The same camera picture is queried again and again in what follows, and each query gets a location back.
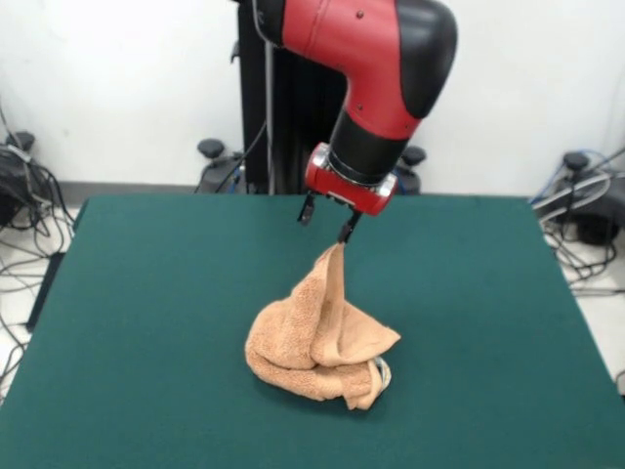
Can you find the tan terry towel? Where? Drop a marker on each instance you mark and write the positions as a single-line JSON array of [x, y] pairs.
[[303, 337]]

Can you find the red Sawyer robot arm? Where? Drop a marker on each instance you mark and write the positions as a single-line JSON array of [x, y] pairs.
[[361, 54]]

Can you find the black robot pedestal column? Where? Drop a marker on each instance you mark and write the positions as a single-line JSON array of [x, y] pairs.
[[293, 122]]

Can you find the dark green table cloth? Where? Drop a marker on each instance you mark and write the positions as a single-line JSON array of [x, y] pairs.
[[146, 342]]

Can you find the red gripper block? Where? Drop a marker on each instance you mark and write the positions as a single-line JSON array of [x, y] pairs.
[[342, 193]]

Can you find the gray floor leg black knob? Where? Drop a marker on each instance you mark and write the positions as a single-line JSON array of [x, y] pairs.
[[586, 215], [12, 195]]

